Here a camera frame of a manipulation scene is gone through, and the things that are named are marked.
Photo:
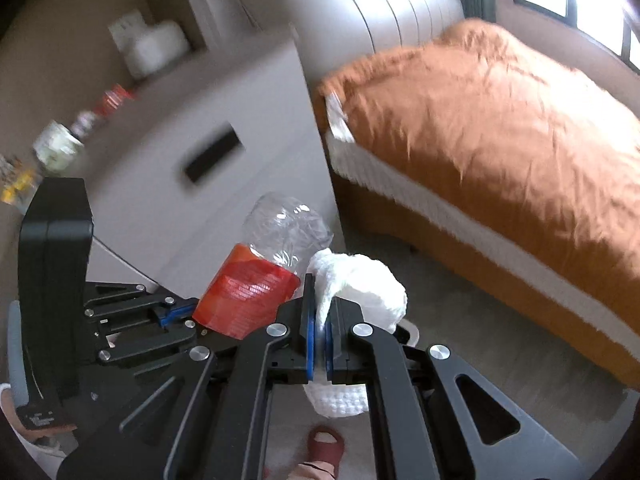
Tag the red slipper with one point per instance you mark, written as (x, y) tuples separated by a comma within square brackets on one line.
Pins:
[(325, 445)]

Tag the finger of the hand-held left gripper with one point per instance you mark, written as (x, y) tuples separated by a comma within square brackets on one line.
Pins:
[(175, 311), (150, 345)]

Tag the white square trash bin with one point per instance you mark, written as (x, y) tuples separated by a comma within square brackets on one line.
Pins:
[(335, 402)]

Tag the white cabinet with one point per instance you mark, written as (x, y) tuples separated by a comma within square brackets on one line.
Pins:
[(200, 110)]

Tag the white square wall plate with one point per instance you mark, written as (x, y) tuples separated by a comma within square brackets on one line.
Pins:
[(122, 25)]

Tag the yellow small items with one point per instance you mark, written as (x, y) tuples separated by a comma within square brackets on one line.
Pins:
[(17, 182)]

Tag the white tufted headboard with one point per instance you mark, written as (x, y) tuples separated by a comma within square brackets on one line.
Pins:
[(395, 5)]

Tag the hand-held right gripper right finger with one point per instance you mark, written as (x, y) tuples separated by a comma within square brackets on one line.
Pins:
[(331, 350)]

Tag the clear plastic bottle red label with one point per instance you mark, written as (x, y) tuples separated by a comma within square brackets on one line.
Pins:
[(250, 287)]

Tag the white jar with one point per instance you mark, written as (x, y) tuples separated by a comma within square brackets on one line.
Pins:
[(57, 145)]

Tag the small glass jar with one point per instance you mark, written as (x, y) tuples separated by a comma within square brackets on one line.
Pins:
[(84, 124)]

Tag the white rounded appliance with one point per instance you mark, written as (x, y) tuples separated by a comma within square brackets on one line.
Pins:
[(155, 47)]

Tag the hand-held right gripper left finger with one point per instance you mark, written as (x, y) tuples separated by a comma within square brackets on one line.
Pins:
[(309, 340)]

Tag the bed with orange base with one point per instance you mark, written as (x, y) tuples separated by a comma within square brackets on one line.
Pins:
[(500, 285)]

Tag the white tissue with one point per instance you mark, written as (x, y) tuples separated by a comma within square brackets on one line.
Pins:
[(362, 285)]

